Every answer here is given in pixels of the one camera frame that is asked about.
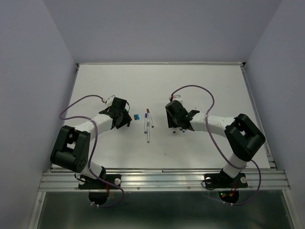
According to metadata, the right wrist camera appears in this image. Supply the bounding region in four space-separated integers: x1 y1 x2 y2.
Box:
169 94 183 103

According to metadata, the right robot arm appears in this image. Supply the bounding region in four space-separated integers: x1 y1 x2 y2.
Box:
165 100 266 186

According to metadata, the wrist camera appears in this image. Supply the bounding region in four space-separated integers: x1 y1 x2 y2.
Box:
169 94 183 103
102 95 115 107

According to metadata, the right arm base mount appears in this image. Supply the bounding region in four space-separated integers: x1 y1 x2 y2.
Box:
201 169 248 205

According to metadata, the aluminium front rail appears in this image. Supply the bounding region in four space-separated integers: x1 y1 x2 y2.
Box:
39 169 290 192

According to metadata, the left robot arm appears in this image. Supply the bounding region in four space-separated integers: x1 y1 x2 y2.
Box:
50 96 132 188

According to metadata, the dark red marker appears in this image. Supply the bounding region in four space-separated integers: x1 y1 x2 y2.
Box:
146 108 154 128

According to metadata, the navy blue marker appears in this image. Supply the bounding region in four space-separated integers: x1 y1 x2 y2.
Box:
144 113 148 134

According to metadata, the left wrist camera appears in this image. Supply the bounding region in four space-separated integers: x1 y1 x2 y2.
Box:
102 95 115 107

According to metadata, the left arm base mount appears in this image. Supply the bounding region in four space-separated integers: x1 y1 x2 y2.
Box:
74 167 125 208

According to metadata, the grey marker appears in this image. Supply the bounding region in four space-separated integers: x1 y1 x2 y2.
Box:
146 121 150 143

